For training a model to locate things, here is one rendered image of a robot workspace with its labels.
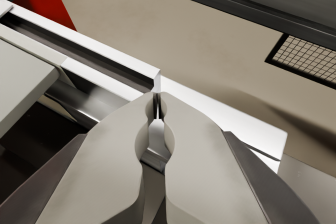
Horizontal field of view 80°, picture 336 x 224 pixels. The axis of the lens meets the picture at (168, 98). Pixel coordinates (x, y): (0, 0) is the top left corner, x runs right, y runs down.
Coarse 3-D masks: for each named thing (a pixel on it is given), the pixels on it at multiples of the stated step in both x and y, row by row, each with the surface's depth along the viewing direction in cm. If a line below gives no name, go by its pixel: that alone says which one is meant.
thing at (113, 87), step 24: (0, 0) 16; (24, 24) 16; (48, 24) 15; (72, 48) 15; (96, 48) 14; (72, 72) 13; (96, 72) 13; (120, 72) 14; (144, 72) 13; (96, 96) 15; (120, 96) 12
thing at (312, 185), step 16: (0, 160) 22; (16, 160) 23; (288, 160) 23; (0, 176) 22; (16, 176) 22; (288, 176) 22; (304, 176) 22; (320, 176) 22; (0, 192) 21; (304, 192) 21; (320, 192) 22; (160, 208) 21; (320, 208) 21
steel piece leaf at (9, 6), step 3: (0, 3) 16; (3, 3) 16; (6, 3) 16; (0, 6) 16; (3, 6) 16; (6, 6) 16; (9, 6) 16; (12, 6) 16; (0, 9) 16; (3, 9) 16; (6, 9) 16; (9, 9) 16; (0, 12) 15; (3, 12) 16; (0, 15) 15
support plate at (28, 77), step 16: (0, 48) 14; (16, 48) 14; (0, 64) 13; (16, 64) 13; (32, 64) 13; (48, 64) 13; (0, 80) 13; (16, 80) 13; (32, 80) 13; (48, 80) 13; (0, 96) 12; (16, 96) 12; (32, 96) 13; (0, 112) 12; (16, 112) 12; (0, 128) 12
